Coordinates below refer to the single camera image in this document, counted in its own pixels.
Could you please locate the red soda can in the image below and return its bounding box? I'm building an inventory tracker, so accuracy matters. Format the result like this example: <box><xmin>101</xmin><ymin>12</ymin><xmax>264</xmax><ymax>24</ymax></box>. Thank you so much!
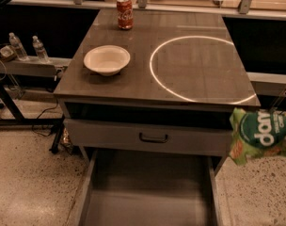
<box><xmin>117</xmin><ymin>0</ymin><xmax>134</xmax><ymax>30</ymax></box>

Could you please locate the clear water bottle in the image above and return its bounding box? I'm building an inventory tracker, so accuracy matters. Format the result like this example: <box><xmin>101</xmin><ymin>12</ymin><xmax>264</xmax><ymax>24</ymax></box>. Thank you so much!
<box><xmin>9</xmin><ymin>32</ymin><xmax>28</xmax><ymax>61</ymax></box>
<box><xmin>32</xmin><ymin>36</ymin><xmax>50</xmax><ymax>63</ymax></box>

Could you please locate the black floor cable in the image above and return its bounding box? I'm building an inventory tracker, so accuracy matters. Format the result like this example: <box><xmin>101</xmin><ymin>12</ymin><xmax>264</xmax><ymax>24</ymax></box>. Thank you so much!
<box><xmin>30</xmin><ymin>99</ymin><xmax>63</xmax><ymax>138</ymax></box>

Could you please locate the grey back rail shelf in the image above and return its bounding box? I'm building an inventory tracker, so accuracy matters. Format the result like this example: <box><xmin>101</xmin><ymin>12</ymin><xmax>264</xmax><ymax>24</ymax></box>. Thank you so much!
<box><xmin>8</xmin><ymin>0</ymin><xmax>286</xmax><ymax>21</ymax></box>

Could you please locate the grey top drawer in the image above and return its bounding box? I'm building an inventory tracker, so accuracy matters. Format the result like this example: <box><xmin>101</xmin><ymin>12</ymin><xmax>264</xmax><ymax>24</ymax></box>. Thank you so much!
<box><xmin>64</xmin><ymin>119</ymin><xmax>231</xmax><ymax>156</ymax></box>

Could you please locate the clear water bottle left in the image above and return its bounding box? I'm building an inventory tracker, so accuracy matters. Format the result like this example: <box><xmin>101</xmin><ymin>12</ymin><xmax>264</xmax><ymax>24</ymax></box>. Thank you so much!
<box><xmin>9</xmin><ymin>32</ymin><xmax>28</xmax><ymax>61</ymax></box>

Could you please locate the open grey middle drawer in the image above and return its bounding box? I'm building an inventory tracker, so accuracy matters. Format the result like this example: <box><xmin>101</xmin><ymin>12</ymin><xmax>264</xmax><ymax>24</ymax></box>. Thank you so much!
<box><xmin>75</xmin><ymin>150</ymin><xmax>223</xmax><ymax>226</ymax></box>

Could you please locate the grey drawer cabinet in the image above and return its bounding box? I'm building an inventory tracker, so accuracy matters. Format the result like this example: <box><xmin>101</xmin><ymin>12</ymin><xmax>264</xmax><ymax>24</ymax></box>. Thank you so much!
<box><xmin>53</xmin><ymin>8</ymin><xmax>262</xmax><ymax>162</ymax></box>

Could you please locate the clear water bottle right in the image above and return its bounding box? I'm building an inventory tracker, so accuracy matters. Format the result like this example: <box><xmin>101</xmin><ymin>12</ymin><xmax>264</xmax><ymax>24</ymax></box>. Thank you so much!
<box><xmin>32</xmin><ymin>36</ymin><xmax>50</xmax><ymax>63</ymax></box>

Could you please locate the white bowl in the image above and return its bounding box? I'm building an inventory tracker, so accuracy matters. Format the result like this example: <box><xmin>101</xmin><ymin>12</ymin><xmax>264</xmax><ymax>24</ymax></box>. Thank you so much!
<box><xmin>84</xmin><ymin>45</ymin><xmax>131</xmax><ymax>76</ymax></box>

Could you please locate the small bowl on bench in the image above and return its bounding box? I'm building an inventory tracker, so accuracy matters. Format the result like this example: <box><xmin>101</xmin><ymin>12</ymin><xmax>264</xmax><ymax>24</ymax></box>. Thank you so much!
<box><xmin>0</xmin><ymin>45</ymin><xmax>15</xmax><ymax>59</ymax></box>

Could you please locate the green rice chip bag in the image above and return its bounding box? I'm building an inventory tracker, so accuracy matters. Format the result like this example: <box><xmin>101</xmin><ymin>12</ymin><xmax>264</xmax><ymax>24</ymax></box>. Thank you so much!
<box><xmin>229</xmin><ymin>108</ymin><xmax>286</xmax><ymax>165</ymax></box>

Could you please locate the black drawer handle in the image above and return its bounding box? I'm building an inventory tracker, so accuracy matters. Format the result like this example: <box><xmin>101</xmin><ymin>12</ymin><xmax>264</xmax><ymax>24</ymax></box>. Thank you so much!
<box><xmin>138</xmin><ymin>133</ymin><xmax>168</xmax><ymax>144</ymax></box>

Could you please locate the grey side bench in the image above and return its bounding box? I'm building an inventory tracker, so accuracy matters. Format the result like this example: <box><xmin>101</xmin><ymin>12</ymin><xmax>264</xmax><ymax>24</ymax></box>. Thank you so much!
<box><xmin>0</xmin><ymin>56</ymin><xmax>71</xmax><ymax>77</ymax></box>

